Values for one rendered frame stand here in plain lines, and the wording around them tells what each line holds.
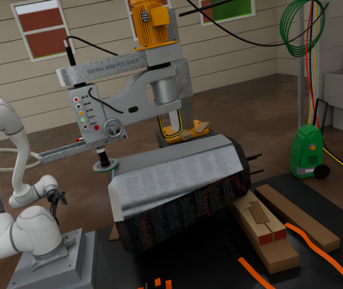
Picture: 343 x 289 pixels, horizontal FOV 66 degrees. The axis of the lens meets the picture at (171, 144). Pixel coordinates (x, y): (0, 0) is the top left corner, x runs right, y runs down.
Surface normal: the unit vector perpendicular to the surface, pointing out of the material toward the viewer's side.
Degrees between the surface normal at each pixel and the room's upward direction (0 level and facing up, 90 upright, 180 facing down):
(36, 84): 90
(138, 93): 90
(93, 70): 90
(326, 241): 0
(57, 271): 1
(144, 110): 90
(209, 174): 45
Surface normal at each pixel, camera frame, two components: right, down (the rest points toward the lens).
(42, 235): 0.61, 0.13
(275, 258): -0.19, -0.91
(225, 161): 0.04, -0.41
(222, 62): 0.21, 0.33
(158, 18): 0.44, 0.26
